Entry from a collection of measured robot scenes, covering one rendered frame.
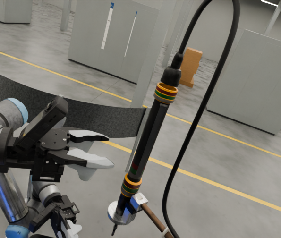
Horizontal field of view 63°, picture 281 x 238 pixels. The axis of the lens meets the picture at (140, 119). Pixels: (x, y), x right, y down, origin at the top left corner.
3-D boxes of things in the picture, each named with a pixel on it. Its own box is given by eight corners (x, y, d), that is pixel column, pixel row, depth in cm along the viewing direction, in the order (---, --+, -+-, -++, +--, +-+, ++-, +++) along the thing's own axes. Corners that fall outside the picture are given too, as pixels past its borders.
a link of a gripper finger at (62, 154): (91, 158, 46) (50, 145, 46) (92, 151, 45) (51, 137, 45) (82, 173, 42) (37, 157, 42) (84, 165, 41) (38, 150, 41)
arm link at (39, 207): (20, 219, 94) (22, 200, 90) (35, 200, 105) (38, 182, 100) (38, 226, 94) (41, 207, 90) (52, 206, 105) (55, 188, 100)
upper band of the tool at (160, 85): (176, 104, 47) (182, 91, 45) (162, 105, 44) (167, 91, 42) (163, 95, 49) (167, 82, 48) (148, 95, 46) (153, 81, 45)
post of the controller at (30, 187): (32, 199, 124) (36, 171, 115) (26, 198, 123) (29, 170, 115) (34, 195, 126) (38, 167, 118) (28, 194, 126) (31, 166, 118)
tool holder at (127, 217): (142, 225, 59) (154, 198, 55) (121, 236, 55) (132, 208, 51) (123, 200, 65) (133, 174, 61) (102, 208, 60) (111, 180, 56)
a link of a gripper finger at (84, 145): (98, 148, 57) (62, 152, 51) (104, 128, 55) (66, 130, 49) (104, 155, 55) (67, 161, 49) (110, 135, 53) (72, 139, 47)
